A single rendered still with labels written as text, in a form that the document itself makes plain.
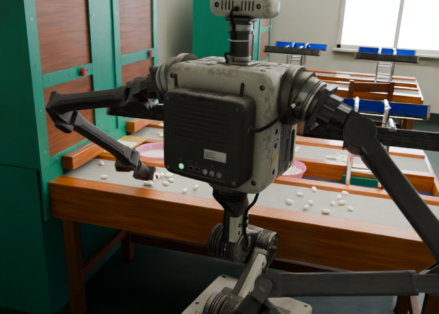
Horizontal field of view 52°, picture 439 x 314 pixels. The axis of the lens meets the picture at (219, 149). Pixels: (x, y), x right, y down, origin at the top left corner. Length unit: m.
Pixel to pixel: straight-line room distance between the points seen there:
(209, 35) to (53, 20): 2.88
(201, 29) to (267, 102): 3.86
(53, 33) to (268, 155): 1.37
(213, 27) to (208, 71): 3.71
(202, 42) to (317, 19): 2.52
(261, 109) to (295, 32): 5.96
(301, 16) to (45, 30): 5.28
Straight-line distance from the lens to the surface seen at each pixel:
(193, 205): 1.99
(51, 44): 2.26
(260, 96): 1.16
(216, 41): 4.93
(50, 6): 2.27
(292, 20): 7.11
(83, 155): 2.41
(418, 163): 2.88
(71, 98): 1.70
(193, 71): 1.25
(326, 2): 7.03
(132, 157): 2.01
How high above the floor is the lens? 1.64
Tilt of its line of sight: 19 degrees down
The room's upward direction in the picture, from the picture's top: 2 degrees clockwise
